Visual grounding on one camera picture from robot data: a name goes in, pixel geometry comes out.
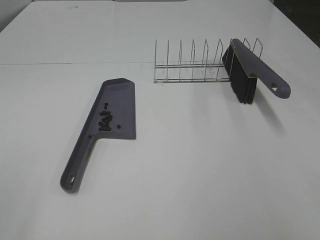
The grey plastic dustpan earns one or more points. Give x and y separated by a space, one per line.
121 91

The pile of coffee beans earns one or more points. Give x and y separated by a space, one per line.
104 121

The grey brush black bristles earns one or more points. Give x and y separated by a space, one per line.
244 68

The chrome wire dish rack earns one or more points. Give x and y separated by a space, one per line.
192 65

